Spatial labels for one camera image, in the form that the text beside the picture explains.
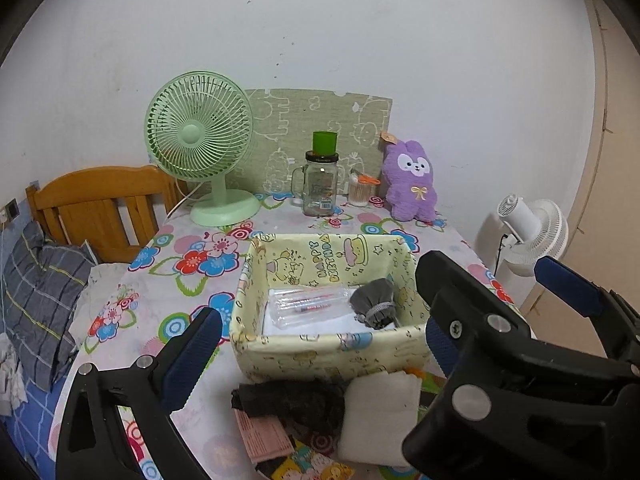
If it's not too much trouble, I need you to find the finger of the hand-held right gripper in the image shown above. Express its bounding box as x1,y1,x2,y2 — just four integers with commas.
534,256,640,361
402,250,640,480

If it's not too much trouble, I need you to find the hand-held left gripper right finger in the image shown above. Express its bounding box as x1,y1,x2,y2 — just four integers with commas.
426,320,458,377

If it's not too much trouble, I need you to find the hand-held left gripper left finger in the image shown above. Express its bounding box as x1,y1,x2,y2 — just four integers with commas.
56,307,224,480

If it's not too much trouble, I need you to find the pink paper packet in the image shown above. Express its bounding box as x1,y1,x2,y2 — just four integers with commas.
235,409,296,464

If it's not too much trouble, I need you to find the black plastic bag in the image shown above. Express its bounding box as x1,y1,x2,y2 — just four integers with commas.
231,379,347,436

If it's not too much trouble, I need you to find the yellow cartoon fabric storage box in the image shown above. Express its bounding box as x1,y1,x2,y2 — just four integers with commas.
230,232,433,386

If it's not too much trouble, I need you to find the floral tablecloth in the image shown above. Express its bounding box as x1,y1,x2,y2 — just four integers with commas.
49,189,523,480

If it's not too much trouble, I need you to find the white floor fan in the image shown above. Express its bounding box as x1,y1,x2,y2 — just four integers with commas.
474,192,570,279

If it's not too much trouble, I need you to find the grey fabric pouch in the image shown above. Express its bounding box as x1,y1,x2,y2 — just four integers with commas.
349,277,399,331

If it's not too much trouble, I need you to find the white folded cloth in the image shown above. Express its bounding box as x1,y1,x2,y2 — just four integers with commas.
336,370,422,466

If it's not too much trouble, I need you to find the clear plastic packet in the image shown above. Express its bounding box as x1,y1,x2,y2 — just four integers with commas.
267,282,362,331

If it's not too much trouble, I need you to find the purple plush bunny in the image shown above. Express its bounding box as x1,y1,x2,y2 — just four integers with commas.
380,131,439,223

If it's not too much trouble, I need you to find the beige wooden door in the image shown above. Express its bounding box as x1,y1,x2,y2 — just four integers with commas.
519,0,640,322

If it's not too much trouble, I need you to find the colourful cartoon printed pack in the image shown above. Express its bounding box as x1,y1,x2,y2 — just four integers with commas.
256,439,357,480

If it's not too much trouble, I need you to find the grey plaid pillow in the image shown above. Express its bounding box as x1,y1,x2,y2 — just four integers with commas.
0,220,99,394

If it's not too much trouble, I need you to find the wooden bed headboard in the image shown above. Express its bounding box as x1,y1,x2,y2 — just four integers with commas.
25,165,192,266

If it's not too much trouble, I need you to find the blue bedsheet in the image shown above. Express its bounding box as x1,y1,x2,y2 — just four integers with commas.
0,374,68,480

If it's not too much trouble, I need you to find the white crumpled cloth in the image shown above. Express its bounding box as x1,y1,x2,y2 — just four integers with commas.
0,344,28,417

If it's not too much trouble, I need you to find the glass jar mug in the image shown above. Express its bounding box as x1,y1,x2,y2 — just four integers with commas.
291,151,342,218

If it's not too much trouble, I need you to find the green plastic cup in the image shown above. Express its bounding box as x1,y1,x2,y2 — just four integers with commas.
312,131,339,155

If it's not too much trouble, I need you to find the green desk fan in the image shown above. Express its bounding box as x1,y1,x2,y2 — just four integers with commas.
144,71,261,228

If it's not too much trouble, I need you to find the green patterned board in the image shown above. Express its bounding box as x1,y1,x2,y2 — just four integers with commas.
234,88,394,197

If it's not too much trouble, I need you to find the white fan cable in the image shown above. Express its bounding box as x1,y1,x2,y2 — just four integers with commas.
166,179,202,222

